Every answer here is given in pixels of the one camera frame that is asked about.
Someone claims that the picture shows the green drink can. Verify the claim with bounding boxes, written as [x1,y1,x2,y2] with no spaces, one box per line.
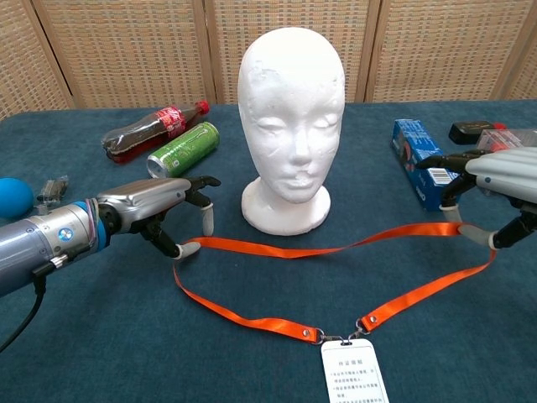
[146,121,221,179]

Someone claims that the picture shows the white mannequin head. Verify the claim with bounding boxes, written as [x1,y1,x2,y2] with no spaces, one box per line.
[237,27,347,236]

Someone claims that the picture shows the orange lanyard strap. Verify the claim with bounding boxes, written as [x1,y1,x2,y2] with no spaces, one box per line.
[173,222,498,345]

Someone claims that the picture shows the clear box red contents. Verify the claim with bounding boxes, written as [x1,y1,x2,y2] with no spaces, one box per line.
[476,128,537,153]

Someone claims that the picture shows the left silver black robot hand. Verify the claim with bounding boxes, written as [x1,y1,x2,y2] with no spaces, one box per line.
[96,175,222,260]

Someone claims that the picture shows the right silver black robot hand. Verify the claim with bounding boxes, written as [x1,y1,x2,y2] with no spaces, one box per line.
[414,146,537,249]

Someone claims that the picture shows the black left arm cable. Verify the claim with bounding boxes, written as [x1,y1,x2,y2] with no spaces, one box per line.
[0,264,48,353]

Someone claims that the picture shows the woven wooden folding screen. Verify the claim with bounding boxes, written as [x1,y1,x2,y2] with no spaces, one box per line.
[0,0,537,121]

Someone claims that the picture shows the cola plastic bottle red cap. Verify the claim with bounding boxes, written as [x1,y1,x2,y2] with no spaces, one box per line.
[102,100,211,165]

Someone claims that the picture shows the blue ball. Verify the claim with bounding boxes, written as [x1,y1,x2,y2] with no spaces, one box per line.
[0,177,34,219]

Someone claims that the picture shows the white badge card holder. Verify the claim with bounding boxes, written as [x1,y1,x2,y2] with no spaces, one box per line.
[321,338,391,403]

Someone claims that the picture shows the blue felt table mat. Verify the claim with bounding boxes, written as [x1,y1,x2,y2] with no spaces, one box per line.
[0,99,537,403]

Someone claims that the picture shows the blue cookie box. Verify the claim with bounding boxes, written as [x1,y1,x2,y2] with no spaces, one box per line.
[390,118,462,212]

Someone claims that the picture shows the black case with red part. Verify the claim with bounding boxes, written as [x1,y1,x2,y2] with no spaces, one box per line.
[448,120,508,146]

